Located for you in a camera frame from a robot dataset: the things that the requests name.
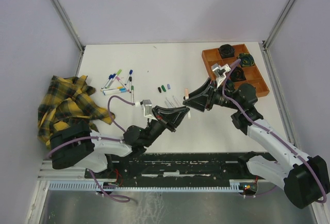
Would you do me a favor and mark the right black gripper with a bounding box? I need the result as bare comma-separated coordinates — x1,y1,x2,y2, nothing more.
183,77,241,112

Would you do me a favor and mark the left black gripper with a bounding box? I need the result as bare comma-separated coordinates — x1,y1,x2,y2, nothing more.
143,105,190,147

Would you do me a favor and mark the pastel pink highlighter cap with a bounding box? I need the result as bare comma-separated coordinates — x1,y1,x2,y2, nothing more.
184,88,189,100

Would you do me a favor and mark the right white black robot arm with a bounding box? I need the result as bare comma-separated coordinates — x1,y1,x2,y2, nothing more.
183,79,329,209

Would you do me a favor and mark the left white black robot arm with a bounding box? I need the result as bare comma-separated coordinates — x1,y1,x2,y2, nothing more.
48,100,190,178

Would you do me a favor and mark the dark green rolled sock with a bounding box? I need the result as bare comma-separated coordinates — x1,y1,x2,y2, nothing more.
225,80,235,93

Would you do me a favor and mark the black orange rolled sock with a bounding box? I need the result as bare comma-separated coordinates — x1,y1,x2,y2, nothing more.
230,67,246,82

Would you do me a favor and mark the orange compartment tray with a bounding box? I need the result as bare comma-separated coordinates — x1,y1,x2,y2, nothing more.
202,43,270,98

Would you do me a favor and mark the black rolled sock top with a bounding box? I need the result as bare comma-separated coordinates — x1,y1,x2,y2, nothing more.
218,44,235,59

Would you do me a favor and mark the green blue rolled sock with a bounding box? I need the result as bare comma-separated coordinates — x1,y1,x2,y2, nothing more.
238,53,255,67

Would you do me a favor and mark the yellow capped highlighter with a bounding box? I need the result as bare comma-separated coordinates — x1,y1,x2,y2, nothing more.
101,86,125,91

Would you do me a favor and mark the yellow plaid cloth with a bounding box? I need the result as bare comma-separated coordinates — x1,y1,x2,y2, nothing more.
37,75,116,148

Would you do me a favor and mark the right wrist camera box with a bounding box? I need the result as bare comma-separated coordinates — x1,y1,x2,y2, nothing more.
211,63,231,88

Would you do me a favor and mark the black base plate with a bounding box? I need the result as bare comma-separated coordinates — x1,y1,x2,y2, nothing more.
94,152,256,187

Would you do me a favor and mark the right aluminium frame post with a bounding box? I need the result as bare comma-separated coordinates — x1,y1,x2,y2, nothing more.
262,0,310,51

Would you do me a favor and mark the aluminium frame post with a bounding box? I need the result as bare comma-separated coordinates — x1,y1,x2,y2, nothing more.
50,0,85,52
262,0,310,51

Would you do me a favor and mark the white cable duct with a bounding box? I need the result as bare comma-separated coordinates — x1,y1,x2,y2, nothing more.
48,181,254,193

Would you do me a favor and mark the left aluminium frame post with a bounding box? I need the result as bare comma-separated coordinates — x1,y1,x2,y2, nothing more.
50,0,85,52

